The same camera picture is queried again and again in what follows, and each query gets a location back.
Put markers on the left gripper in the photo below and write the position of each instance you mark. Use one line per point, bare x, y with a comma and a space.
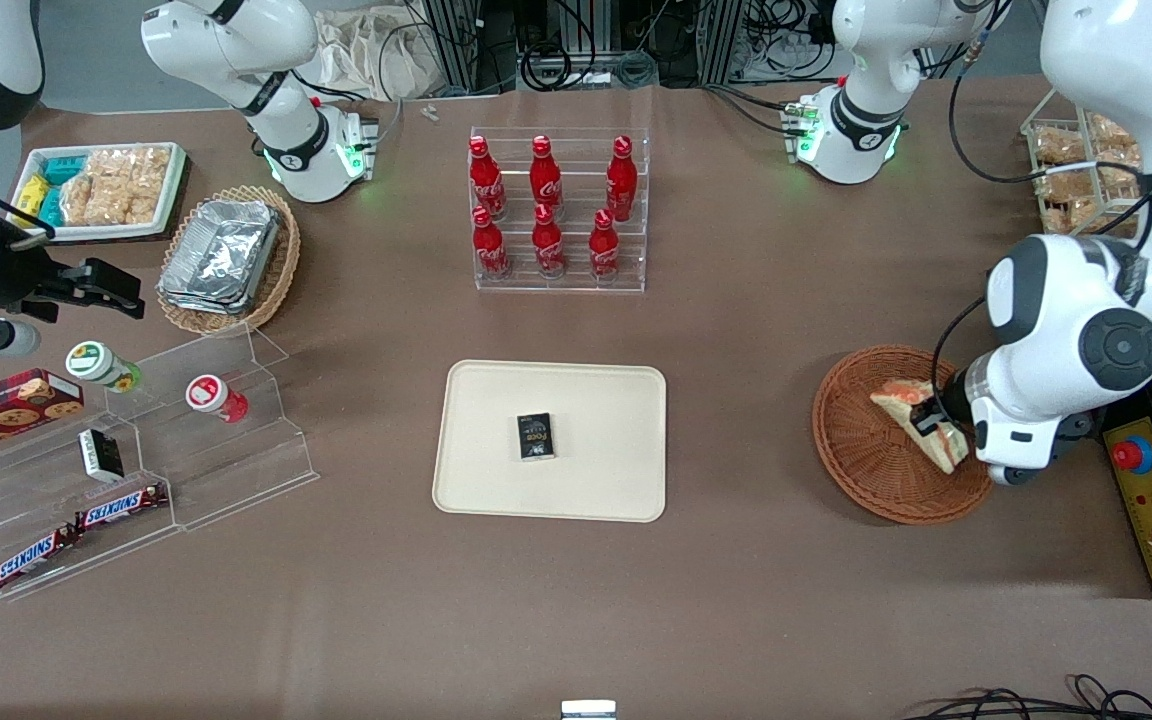
943, 405

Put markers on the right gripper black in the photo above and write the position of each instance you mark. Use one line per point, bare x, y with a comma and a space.
14, 278

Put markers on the triangle sandwich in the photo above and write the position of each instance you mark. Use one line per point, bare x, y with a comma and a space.
896, 400

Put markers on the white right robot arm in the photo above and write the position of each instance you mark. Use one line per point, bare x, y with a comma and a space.
236, 40

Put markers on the white rectangular snack tray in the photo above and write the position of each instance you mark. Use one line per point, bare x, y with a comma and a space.
96, 235

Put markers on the round brown wicker basket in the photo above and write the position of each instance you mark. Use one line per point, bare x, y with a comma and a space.
866, 470

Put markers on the oval tan wicker basket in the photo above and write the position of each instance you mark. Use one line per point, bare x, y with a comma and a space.
281, 270

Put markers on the beige plastic tray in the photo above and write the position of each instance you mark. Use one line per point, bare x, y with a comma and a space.
596, 480

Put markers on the green lid cup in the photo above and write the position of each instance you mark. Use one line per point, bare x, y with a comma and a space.
96, 362

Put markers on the clear rice cracker pack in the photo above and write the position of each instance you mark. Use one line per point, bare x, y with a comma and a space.
121, 162
86, 200
144, 198

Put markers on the teal snack packet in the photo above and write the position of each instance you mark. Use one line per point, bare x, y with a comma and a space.
51, 208
61, 167

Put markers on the yellow snack packet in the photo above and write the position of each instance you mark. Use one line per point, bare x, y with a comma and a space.
31, 190

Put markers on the stacked foil containers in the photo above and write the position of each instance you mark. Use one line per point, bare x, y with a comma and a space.
221, 255

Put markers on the red lid cup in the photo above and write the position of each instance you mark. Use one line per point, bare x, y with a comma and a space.
208, 393

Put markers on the red cookie box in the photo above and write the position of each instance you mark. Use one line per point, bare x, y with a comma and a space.
6, 410

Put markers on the small black white box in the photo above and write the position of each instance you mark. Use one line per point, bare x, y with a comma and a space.
101, 455

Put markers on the snickers bar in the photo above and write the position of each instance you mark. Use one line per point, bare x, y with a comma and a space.
121, 508
31, 558

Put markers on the clear acrylic step shelf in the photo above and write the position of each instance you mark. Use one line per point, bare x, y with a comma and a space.
236, 470

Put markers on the rice cracker snack pack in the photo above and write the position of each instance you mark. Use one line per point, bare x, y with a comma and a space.
1066, 188
1111, 135
1086, 215
1056, 148

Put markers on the beige cloth bag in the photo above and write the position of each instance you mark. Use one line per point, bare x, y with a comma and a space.
376, 60

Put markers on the red cola bottle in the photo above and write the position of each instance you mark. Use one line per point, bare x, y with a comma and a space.
484, 180
545, 178
489, 248
604, 250
548, 245
621, 182

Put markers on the small black card box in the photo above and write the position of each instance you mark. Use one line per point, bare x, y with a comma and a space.
536, 437

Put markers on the small white silver device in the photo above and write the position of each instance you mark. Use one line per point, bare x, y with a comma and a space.
588, 711

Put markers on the clear acrylic bottle rack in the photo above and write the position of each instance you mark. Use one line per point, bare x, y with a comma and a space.
576, 150

